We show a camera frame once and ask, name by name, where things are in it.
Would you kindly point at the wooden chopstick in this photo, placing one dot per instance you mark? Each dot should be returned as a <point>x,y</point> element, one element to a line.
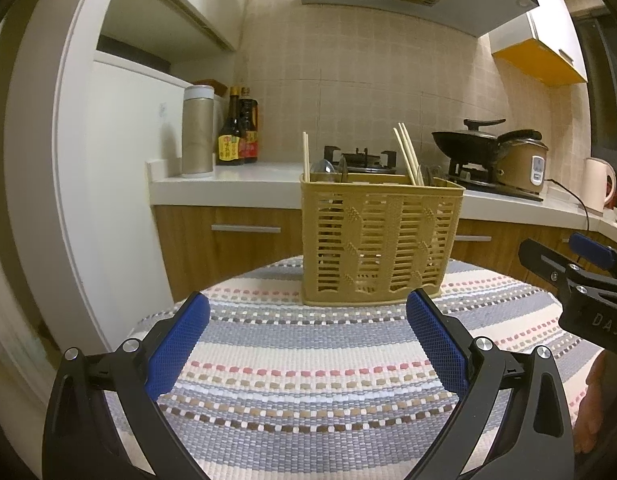
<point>411,155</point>
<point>404,157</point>
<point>305,157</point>

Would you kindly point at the white refrigerator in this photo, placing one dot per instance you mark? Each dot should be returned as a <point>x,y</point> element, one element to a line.
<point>128,170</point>

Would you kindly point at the white and orange wall cabinet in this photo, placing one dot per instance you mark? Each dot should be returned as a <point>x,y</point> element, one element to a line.
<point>553,45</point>

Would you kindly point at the brown wooden tray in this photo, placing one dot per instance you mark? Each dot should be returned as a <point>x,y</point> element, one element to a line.
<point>211,86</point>

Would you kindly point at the black wok lid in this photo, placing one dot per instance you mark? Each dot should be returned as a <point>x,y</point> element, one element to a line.
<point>481,124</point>

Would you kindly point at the beige plastic utensil basket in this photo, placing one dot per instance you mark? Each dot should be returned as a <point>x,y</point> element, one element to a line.
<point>378,240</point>

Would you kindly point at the dark kitchen window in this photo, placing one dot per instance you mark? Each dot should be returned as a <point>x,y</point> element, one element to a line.
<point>608,85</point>

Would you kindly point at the striped woven table mat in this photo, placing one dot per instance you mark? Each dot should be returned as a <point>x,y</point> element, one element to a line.
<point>313,385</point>

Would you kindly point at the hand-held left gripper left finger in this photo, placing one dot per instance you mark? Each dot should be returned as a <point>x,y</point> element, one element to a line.
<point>176,345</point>

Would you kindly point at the black glass gas cooktop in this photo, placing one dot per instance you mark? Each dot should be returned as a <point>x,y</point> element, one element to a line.
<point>483,184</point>

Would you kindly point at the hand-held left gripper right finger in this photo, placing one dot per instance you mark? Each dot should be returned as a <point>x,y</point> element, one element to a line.
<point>433,340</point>

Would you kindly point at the red label sauce bottle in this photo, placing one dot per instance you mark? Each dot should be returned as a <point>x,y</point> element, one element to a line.
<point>249,142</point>

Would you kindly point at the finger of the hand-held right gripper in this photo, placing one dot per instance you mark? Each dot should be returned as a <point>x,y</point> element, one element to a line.
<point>541,260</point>
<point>591,251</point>

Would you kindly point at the white electric kettle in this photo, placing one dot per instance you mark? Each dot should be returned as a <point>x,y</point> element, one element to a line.
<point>597,185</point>

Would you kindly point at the yellow label soy sauce bottle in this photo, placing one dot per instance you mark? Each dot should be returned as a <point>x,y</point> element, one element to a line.
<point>230,145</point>

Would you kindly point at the black wok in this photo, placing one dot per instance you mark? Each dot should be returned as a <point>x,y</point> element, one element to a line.
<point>463,147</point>

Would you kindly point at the beige thermos bottle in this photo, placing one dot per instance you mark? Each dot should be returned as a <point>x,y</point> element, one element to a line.
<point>197,135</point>

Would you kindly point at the brown rice cooker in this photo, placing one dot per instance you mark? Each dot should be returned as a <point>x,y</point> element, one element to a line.
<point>523,165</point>

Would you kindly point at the person's right hand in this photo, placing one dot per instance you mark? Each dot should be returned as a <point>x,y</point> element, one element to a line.
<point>591,405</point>

